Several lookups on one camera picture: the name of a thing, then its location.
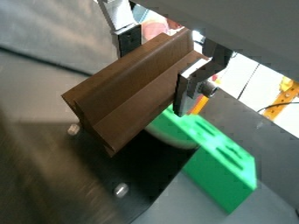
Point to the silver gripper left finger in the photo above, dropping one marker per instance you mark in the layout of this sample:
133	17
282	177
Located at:
126	29

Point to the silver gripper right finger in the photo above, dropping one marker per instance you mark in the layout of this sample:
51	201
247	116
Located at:
194	77

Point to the black L-shaped fixture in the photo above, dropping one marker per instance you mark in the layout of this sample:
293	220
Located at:
61	180

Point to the green shape sorter block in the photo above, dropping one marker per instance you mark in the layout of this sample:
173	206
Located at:
222	168

